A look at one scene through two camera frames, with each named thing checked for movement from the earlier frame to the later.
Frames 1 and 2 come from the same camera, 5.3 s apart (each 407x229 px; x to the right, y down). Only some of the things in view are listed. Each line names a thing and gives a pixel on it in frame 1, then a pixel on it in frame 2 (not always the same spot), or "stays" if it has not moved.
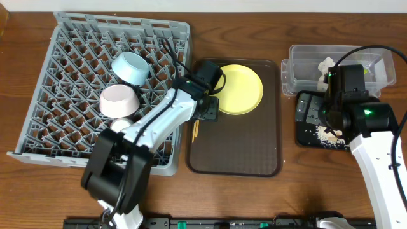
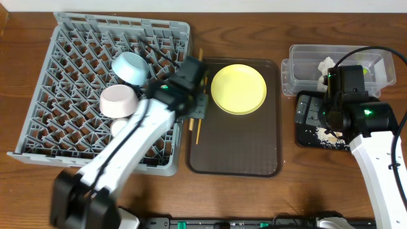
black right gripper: (315, 102) stays
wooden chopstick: (194, 131) → (191, 121)
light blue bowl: (130, 67) stays
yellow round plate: (243, 90) stays
